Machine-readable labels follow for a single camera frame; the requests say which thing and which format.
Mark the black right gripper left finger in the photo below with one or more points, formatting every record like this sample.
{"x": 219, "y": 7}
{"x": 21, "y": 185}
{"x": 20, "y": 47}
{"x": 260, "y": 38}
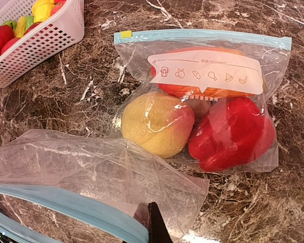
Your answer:
{"x": 142, "y": 214}

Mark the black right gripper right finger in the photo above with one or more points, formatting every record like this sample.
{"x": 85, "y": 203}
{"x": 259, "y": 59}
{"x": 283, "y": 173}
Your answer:
{"x": 158, "y": 232}

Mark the yellow orange toy peach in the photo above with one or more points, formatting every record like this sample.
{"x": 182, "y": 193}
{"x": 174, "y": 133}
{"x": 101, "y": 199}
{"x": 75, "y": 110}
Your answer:
{"x": 159, "y": 123}

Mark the red toy bell pepper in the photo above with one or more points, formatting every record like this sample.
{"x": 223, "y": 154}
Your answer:
{"x": 234, "y": 132}

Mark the clear zip bag blue zipper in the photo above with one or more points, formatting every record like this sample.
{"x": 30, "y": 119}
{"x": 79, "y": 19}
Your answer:
{"x": 273, "y": 53}

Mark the yellow toy lemon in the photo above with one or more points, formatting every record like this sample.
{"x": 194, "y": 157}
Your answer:
{"x": 41, "y": 10}

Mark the yellow zipper slider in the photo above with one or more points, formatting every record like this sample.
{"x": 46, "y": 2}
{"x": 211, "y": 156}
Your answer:
{"x": 126, "y": 34}

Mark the white plastic mesh basket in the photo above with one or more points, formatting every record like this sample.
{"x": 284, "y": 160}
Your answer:
{"x": 57, "y": 33}

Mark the pink red toy fruit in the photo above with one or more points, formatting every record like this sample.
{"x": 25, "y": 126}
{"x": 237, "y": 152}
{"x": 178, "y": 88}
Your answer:
{"x": 9, "y": 44}

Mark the green toy vegetable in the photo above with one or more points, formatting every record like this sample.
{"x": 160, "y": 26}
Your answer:
{"x": 29, "y": 20}

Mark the red toy tomato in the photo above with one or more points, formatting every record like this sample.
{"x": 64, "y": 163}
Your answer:
{"x": 6, "y": 34}

